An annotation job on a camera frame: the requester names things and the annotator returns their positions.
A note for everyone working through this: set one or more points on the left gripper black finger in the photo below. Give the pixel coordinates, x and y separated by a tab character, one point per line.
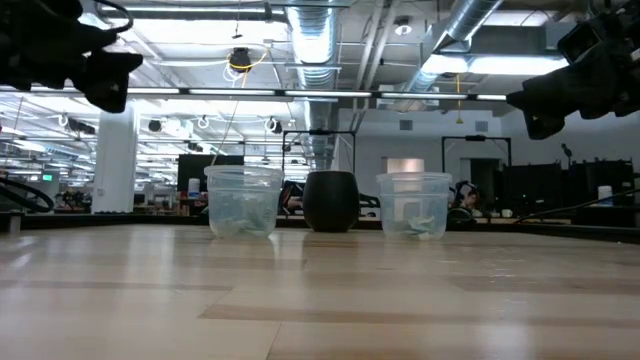
107	92
115	62

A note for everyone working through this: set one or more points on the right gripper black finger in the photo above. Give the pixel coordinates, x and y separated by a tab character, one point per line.
522	101
542	125

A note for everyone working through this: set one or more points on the black background robot arm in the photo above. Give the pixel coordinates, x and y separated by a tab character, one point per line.
370	200

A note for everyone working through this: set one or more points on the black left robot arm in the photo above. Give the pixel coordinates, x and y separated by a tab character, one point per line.
12	50

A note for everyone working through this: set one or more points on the small black stand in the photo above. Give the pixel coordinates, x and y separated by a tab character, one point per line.
566	150

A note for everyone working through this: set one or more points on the black monitor back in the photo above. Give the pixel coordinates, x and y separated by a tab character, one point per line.
605	172
532	182

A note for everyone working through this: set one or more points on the white building pillar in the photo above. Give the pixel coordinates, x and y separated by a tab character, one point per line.
115	165

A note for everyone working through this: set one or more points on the grey ceiling pipe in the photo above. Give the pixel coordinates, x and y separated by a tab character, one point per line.
190	12

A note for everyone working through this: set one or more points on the white bottle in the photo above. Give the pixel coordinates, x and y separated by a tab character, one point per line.
605	196
194	189

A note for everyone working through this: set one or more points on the white mug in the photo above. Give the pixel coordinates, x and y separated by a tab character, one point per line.
506	213

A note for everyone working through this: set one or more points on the green exit sign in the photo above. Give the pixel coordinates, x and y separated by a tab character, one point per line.
47	177

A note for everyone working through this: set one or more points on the black desk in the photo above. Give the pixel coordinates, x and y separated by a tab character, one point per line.
610	217

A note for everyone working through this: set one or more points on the long LED light bar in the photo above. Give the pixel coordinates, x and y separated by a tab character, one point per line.
235	91

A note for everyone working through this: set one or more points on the round ceiling fixture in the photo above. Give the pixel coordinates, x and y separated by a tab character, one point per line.
402	27

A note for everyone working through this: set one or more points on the clear plastic tub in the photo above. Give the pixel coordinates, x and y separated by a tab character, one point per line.
414	200
242	190

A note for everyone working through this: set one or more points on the black round cup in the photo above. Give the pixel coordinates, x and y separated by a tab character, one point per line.
330	200

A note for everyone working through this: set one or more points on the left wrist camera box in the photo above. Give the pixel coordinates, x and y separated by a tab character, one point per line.
60	10

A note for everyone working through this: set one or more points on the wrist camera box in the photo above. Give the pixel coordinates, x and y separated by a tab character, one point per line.
577	42
60	10

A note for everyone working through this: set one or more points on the grey wall vent grille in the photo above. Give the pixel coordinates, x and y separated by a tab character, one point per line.
481	126
406	125

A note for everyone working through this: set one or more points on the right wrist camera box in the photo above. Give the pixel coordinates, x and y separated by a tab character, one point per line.
577	42

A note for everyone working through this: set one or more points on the slanted silver ventilation duct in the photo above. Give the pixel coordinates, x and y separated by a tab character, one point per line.
470	17

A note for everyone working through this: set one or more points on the black overhead camera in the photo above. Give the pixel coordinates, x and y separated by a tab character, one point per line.
240	58

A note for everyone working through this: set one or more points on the black table edge rail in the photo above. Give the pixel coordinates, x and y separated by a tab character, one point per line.
125	220

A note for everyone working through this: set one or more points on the small silver post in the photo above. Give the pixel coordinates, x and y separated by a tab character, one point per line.
15	222

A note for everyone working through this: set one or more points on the wide silver ventilation duct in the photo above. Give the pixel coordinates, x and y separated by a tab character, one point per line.
315	40

